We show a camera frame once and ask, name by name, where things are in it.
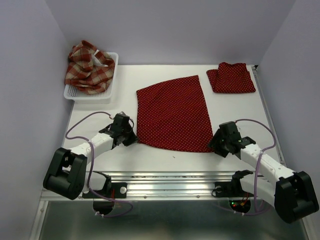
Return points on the red polka dot skirt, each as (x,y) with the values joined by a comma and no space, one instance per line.
(231,79)
(173,115)

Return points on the aluminium rail frame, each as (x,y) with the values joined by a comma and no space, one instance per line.
(171,191)

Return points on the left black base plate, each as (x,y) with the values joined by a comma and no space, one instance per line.
(115,190)

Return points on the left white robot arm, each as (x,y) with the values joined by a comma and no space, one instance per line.
(66,174)

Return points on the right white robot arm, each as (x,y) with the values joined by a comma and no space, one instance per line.
(290,193)

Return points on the white plastic basket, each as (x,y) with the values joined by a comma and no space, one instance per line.
(71,93)

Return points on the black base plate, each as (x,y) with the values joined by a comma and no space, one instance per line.
(115,190)
(228,189)

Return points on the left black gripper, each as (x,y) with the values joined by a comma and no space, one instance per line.
(133,138)

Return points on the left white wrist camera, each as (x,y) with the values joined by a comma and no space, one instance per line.
(123,114)

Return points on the red beige plaid skirt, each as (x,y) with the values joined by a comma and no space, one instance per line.
(89,70)

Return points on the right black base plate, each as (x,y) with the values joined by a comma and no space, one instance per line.
(228,189)

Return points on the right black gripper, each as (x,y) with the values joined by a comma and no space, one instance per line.
(214,142)

